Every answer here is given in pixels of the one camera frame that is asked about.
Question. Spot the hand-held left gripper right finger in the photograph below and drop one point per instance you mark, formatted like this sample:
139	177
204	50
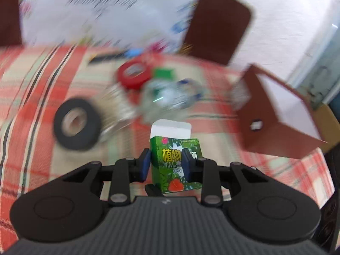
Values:
186	166

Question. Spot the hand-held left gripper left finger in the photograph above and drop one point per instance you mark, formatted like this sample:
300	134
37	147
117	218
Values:
145	164

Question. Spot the green leaf-print carton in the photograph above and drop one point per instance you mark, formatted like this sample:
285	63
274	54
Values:
170	148

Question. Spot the red tape roll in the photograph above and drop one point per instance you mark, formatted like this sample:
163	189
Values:
138	81

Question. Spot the brown box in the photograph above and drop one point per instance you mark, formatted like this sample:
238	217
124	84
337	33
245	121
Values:
265	119

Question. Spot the black tape roll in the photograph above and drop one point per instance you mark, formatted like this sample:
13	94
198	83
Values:
94	128

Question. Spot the clear plastic wrapper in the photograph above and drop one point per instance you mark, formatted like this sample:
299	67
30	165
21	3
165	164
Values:
119	103

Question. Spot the clear plastic bottle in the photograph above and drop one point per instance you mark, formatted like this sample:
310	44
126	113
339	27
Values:
164	101

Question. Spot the green square block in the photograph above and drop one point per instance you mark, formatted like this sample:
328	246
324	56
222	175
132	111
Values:
164	73

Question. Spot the small blue item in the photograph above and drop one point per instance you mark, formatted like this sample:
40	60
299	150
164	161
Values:
135	52

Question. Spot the black pen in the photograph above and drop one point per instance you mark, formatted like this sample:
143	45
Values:
106	58

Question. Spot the red plaid cloth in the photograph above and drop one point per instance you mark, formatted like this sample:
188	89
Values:
39	85

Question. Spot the tan cardboard box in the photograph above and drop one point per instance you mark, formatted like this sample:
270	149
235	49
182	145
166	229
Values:
328	122

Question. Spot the white printed plastic bag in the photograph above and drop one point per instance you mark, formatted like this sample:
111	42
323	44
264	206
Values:
93	13

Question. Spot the frosted glass door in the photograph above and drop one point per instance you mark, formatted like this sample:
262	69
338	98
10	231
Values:
316	66

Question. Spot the dark brown headboard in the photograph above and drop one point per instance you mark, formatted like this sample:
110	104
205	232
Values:
9	10

